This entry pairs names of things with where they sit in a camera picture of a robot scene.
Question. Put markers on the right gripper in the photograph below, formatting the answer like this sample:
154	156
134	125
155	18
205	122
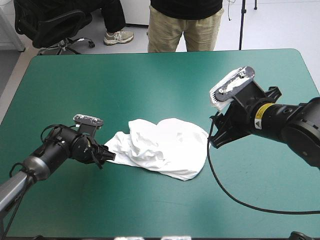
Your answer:
246	105

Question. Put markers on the black tripod stand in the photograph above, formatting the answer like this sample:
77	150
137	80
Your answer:
242	25

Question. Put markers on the person's legs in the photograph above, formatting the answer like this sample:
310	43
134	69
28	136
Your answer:
115	17

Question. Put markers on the person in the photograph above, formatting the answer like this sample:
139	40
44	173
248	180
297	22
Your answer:
183	27

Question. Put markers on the white T-shirt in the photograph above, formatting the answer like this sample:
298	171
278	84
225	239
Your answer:
172	147

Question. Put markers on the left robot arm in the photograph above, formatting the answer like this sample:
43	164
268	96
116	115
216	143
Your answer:
37	160

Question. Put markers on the black office chair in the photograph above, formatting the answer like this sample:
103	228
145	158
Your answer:
55	27

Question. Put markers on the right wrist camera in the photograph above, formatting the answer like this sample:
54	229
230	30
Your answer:
231	86

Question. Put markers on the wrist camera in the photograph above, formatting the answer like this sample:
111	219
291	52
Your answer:
88	120
231	86

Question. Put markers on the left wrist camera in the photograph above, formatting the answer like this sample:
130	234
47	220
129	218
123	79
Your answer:
88	120

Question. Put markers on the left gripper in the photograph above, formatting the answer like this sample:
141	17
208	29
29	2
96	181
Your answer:
83	150

